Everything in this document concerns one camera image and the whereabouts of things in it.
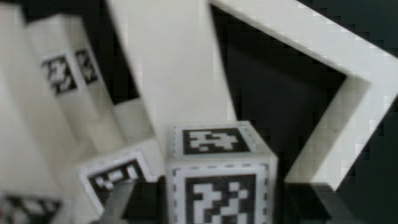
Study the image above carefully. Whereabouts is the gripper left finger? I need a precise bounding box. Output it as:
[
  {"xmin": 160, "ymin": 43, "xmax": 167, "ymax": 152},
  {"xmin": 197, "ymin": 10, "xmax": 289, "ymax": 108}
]
[{"xmin": 90, "ymin": 180, "xmax": 169, "ymax": 224}]

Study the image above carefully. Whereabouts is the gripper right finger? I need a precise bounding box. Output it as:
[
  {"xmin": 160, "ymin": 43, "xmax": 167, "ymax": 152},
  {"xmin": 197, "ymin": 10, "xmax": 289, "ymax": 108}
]
[{"xmin": 280, "ymin": 183, "xmax": 366, "ymax": 224}]

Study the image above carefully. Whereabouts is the white tagged leg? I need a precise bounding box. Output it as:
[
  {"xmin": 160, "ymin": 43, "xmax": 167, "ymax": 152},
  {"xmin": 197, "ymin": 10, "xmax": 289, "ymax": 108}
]
[{"xmin": 165, "ymin": 121, "xmax": 277, "ymax": 224}]

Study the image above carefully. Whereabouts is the white chair back frame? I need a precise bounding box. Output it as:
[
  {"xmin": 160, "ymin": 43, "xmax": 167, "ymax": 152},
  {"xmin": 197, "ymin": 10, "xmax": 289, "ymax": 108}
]
[{"xmin": 0, "ymin": 0, "xmax": 398, "ymax": 224}]

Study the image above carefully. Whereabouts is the white tagged leg cube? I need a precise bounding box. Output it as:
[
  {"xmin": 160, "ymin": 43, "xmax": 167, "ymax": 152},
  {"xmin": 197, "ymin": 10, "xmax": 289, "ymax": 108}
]
[{"xmin": 0, "ymin": 193, "xmax": 62, "ymax": 224}]

